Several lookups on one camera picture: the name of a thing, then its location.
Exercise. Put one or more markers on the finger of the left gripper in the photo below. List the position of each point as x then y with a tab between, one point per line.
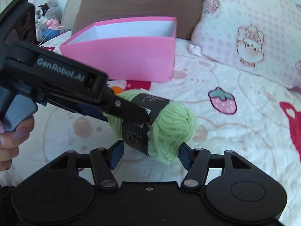
112	104
92	112

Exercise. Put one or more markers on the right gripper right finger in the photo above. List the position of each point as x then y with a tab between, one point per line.
195	161

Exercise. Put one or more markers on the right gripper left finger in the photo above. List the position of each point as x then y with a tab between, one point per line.
104	161

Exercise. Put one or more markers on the green yarn ball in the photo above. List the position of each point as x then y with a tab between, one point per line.
170	123

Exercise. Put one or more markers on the person's left hand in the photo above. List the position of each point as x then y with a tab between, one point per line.
10	141

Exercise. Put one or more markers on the orange makeup sponge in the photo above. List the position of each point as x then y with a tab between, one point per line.
117	90

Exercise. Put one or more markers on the grey plush toy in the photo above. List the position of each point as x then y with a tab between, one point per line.
51	26

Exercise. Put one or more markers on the pink cardboard box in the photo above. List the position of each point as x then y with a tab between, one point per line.
132	49

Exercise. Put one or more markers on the black white plush doll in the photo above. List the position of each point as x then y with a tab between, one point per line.
41	12

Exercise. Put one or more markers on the bear print bed blanket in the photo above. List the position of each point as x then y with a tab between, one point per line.
255	117

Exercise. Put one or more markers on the brown embroidered pillow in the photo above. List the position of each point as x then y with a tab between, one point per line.
186	12

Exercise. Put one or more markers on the pink checked pillow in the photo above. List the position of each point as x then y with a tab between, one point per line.
257	36

